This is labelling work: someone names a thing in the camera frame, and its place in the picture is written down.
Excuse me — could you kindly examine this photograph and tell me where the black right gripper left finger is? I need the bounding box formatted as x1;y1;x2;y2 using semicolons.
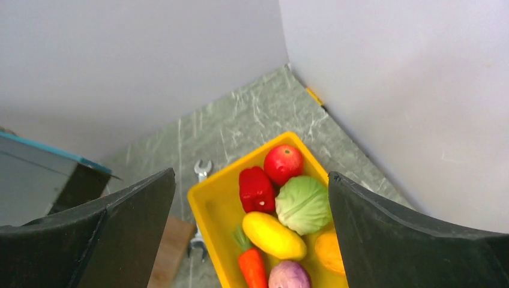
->
1;168;176;287

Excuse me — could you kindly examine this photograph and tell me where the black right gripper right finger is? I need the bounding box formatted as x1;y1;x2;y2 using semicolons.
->
328;172;508;287

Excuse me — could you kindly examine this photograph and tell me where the purple toy onion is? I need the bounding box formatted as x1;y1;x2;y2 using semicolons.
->
268;260;312;288

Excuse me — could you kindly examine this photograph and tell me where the red toy apple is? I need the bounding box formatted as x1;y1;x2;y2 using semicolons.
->
263;145;304;186

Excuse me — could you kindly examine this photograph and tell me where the orange toy carrot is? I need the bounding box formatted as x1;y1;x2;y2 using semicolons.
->
233;225;268;288

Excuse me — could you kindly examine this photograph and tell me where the red toy bell pepper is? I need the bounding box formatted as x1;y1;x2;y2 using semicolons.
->
238;166;276;214

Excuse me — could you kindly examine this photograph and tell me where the orange toy fruit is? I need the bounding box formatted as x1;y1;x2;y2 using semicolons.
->
314;230;346;275

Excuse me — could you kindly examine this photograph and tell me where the wooden board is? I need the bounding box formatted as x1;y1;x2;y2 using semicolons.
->
147;215;196;288

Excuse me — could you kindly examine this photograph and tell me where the green toy cabbage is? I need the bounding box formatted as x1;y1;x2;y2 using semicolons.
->
275;175;332;236

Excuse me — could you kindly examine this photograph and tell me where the dark grey server chassis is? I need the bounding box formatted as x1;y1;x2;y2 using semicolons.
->
1;131;113;226

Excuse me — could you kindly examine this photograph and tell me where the yellow plastic tray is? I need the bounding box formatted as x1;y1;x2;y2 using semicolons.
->
188;131;328;287

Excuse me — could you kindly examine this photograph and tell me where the silver open-end wrench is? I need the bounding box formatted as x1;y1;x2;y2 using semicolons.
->
187;160;212;262

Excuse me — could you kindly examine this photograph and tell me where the yellow tape strip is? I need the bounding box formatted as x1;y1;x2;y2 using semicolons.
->
306;88;326;110

